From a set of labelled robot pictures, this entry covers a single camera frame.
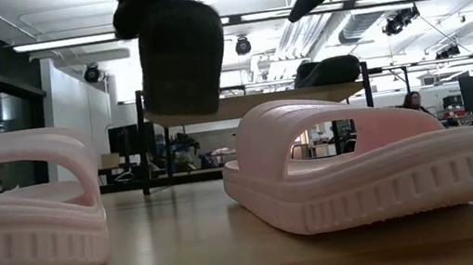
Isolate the black rubber slide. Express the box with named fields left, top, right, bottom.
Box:
left=290, top=52, right=364, bottom=92
left=129, top=0, right=237, bottom=124

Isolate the pink rubber slide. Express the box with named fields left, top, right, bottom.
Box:
left=213, top=70, right=473, bottom=247
left=0, top=118, right=114, bottom=265

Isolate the black ceiling spotlight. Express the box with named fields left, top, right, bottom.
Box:
left=232, top=33, right=254, bottom=58
left=82, top=61, right=104, bottom=86

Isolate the long ceiling light strip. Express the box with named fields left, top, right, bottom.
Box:
left=10, top=0, right=428, bottom=62

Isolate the black spotlight cluster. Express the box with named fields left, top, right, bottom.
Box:
left=378, top=4, right=424, bottom=39

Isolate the cardboard box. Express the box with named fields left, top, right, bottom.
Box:
left=99, top=150, right=122, bottom=170

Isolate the potted green plant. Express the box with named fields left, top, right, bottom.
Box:
left=169, top=130, right=204, bottom=174

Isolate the person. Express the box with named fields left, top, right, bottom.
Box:
left=401, top=87, right=435, bottom=122

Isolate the wooden shelf with black frame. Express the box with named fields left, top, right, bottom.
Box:
left=130, top=54, right=387, bottom=198

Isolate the black aluminium table frame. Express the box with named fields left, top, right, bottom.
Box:
left=98, top=128, right=473, bottom=210

